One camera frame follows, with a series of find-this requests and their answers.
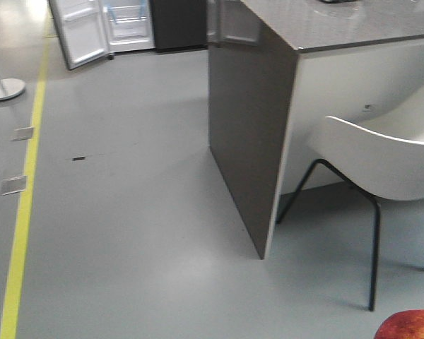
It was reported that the fridge door with white lining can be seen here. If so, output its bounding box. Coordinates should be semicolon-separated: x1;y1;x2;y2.
48;0;110;70

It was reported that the red yellow apple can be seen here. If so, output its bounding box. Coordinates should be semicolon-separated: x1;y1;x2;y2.
374;309;424;339

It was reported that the dark grey fridge body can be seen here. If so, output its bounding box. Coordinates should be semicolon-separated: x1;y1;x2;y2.
99;0;208;54

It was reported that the grey stone kitchen counter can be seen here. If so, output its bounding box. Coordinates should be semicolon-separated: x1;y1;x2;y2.
207;1;424;258

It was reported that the white shell chair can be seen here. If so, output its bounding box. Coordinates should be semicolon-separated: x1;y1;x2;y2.
276;85;424;311

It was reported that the metal floor socket plate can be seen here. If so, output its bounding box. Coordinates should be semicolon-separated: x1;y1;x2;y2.
11;126;34;141
0;175;27;196

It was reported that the silver floor lamp stand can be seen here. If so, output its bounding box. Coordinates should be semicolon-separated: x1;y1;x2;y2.
0;76;26;101

